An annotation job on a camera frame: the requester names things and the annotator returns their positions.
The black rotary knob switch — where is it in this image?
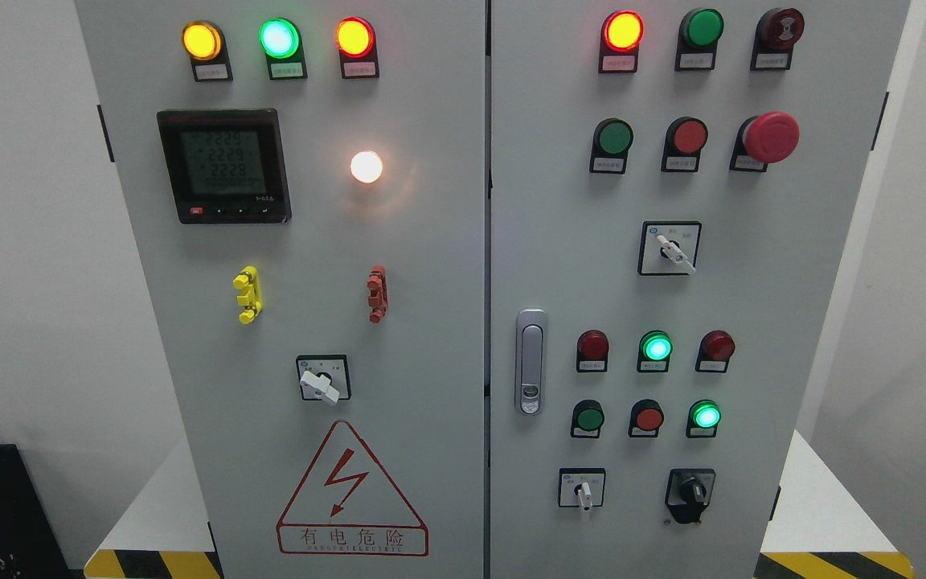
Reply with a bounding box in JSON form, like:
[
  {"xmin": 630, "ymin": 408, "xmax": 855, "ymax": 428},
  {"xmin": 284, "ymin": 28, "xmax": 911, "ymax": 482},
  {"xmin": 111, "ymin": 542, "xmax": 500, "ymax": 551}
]
[{"xmin": 665, "ymin": 468, "xmax": 716, "ymax": 524}]

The red terminal connector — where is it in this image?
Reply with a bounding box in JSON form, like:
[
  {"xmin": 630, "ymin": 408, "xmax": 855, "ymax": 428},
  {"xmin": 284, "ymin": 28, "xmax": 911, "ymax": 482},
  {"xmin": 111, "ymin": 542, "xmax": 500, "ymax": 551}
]
[{"xmin": 365, "ymin": 265, "xmax": 389, "ymax": 325}]

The dark red lamp lower left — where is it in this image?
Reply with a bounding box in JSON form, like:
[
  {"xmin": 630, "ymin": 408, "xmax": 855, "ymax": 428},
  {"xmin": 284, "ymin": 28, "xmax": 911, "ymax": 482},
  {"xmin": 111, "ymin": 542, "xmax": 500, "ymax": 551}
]
[{"xmin": 576, "ymin": 330, "xmax": 609, "ymax": 373}]

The white lit indicator lamp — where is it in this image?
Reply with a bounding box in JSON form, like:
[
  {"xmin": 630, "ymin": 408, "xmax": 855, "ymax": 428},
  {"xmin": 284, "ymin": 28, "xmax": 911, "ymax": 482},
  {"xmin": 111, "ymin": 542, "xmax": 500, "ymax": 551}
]
[{"xmin": 350, "ymin": 150, "xmax": 383, "ymax": 184}]

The grey left cabinet door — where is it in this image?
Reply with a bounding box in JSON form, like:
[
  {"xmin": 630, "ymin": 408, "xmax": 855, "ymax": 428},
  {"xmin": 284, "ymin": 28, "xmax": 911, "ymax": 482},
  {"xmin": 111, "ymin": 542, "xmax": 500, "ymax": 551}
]
[{"xmin": 76, "ymin": 1, "xmax": 486, "ymax": 578}]

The grey cabinet door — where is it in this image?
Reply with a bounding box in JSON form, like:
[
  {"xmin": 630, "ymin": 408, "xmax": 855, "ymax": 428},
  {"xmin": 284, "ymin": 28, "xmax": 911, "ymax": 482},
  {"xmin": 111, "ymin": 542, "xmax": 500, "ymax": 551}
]
[
  {"xmin": 488, "ymin": 1, "xmax": 910, "ymax": 578},
  {"xmin": 76, "ymin": 1, "xmax": 486, "ymax": 578}
]

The green lit lamp lower middle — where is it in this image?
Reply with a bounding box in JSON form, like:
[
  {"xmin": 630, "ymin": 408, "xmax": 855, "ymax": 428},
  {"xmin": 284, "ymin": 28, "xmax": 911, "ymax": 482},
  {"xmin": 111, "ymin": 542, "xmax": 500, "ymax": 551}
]
[{"xmin": 637, "ymin": 330, "xmax": 673, "ymax": 373}]

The green push button upper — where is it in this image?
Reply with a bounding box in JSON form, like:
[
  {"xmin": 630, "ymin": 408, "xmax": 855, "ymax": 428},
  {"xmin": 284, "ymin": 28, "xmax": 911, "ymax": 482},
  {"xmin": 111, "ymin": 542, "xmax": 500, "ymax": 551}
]
[{"xmin": 589, "ymin": 117, "xmax": 633, "ymax": 175}]

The yellow terminal connector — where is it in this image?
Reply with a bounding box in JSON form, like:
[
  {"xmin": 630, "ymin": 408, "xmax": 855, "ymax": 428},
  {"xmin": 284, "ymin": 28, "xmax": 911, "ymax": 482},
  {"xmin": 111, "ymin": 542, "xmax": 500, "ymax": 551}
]
[{"xmin": 232, "ymin": 266, "xmax": 264, "ymax": 325}]

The red push button lower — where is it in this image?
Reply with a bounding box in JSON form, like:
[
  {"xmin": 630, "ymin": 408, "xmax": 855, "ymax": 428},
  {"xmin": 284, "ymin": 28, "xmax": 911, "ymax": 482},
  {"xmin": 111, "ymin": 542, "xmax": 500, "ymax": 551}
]
[{"xmin": 628, "ymin": 399, "xmax": 665, "ymax": 437}]

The red push button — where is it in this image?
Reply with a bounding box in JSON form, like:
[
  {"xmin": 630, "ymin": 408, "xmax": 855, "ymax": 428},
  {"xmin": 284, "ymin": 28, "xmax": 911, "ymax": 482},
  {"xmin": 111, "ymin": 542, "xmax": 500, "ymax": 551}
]
[
  {"xmin": 628, "ymin": 399, "xmax": 665, "ymax": 437},
  {"xmin": 661, "ymin": 115, "xmax": 708, "ymax": 173}
]

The grey right cabinet door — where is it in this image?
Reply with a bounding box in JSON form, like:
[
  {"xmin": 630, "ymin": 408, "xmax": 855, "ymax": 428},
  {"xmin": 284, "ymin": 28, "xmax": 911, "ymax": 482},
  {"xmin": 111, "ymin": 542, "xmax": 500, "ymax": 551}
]
[{"xmin": 488, "ymin": 1, "xmax": 910, "ymax": 578}]

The red electric hazard warning sticker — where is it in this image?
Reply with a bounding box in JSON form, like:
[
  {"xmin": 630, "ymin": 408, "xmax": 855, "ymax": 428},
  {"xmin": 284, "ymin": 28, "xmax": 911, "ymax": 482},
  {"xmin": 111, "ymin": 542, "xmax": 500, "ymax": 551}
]
[{"xmin": 277, "ymin": 419, "xmax": 428, "ymax": 557}]

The red lamp lower right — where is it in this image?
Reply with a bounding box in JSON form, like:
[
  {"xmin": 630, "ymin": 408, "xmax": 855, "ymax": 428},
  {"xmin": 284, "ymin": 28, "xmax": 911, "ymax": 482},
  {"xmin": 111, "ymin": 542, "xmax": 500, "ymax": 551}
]
[{"xmin": 695, "ymin": 330, "xmax": 736, "ymax": 373}]

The black digital power meter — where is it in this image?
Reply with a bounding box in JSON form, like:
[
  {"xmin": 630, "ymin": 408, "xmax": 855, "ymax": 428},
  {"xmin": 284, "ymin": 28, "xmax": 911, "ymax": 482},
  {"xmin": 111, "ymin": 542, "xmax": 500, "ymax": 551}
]
[{"xmin": 157, "ymin": 109, "xmax": 293, "ymax": 224}]

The red push button upper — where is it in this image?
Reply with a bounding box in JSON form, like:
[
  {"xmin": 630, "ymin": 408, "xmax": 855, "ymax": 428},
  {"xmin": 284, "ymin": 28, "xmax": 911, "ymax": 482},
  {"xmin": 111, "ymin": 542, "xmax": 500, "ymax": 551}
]
[{"xmin": 661, "ymin": 115, "xmax": 708, "ymax": 173}]

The green lit push button lower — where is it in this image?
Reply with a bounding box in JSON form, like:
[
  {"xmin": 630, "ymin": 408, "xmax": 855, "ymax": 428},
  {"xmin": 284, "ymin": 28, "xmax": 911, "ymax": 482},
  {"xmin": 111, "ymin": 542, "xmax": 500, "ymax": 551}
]
[{"xmin": 685, "ymin": 399, "xmax": 723, "ymax": 437}]

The red indicator lamp top left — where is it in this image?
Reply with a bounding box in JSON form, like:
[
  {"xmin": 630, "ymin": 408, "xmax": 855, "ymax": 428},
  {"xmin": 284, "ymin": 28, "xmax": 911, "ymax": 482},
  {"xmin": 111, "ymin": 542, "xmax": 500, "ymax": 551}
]
[{"xmin": 334, "ymin": 16, "xmax": 379, "ymax": 78}]

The red lit lamp top right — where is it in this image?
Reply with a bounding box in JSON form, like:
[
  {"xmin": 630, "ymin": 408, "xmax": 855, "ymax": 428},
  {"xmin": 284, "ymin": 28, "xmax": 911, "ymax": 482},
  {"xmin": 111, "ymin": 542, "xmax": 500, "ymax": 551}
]
[{"xmin": 598, "ymin": 10, "xmax": 645, "ymax": 74}]

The green indicator lamp top left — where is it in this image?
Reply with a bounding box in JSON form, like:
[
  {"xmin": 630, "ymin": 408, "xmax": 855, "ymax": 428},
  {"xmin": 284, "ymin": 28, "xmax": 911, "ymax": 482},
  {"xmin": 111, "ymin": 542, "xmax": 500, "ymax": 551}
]
[{"xmin": 258, "ymin": 18, "xmax": 308, "ymax": 80}]

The red emergency stop button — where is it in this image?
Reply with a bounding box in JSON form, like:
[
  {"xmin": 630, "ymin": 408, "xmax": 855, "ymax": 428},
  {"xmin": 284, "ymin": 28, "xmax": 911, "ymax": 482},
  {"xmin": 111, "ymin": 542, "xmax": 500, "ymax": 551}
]
[{"xmin": 730, "ymin": 111, "xmax": 801, "ymax": 173}]

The green lamp top right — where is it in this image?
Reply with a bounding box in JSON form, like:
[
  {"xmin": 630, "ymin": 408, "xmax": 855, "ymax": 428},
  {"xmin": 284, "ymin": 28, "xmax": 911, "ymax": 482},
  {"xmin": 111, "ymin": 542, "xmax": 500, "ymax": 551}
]
[{"xmin": 674, "ymin": 7, "xmax": 724, "ymax": 71}]

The yellow indicator lamp top left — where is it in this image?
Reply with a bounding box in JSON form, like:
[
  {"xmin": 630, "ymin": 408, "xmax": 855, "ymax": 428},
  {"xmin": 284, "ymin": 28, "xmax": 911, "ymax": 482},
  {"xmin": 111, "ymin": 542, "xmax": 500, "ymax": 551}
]
[{"xmin": 182, "ymin": 21, "xmax": 234, "ymax": 82}]

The dark red buzzer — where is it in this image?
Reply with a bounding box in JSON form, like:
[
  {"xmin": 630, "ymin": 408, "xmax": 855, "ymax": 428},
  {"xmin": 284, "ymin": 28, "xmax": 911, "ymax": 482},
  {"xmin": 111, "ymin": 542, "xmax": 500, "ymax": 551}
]
[{"xmin": 750, "ymin": 7, "xmax": 805, "ymax": 71}]

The white platform with hazard stripes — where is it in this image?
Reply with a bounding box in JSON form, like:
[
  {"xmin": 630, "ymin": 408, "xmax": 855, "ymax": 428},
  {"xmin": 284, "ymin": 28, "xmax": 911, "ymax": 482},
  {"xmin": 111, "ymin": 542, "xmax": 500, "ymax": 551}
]
[{"xmin": 75, "ymin": 433, "xmax": 915, "ymax": 578}]

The silver door lock handle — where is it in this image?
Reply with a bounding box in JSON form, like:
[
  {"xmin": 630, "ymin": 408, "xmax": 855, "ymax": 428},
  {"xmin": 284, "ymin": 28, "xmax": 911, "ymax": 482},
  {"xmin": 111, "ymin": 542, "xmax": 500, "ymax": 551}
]
[{"xmin": 514, "ymin": 309, "xmax": 547, "ymax": 417}]

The white selector switch left door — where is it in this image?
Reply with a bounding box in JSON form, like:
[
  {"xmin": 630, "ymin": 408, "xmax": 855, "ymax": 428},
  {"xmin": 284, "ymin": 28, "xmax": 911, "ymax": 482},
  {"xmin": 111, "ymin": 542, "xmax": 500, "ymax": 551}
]
[{"xmin": 295, "ymin": 353, "xmax": 352, "ymax": 406}]

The white selector switch upper right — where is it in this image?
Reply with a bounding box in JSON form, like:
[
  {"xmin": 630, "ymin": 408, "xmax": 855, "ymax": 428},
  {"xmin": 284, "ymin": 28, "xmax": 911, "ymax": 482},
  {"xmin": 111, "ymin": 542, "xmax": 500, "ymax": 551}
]
[{"xmin": 638, "ymin": 221, "xmax": 703, "ymax": 276}]

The white selector switch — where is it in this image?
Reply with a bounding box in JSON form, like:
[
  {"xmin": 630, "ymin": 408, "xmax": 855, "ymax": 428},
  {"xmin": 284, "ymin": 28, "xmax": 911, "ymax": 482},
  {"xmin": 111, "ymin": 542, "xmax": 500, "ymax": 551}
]
[
  {"xmin": 638, "ymin": 221, "xmax": 703, "ymax": 276},
  {"xmin": 556, "ymin": 468, "xmax": 606, "ymax": 511}
]

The white selector switch lower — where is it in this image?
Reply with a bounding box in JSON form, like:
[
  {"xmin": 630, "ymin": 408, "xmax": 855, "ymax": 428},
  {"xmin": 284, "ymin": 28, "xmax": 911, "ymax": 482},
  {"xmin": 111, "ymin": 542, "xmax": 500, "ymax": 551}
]
[{"xmin": 556, "ymin": 468, "xmax": 606, "ymax": 511}]

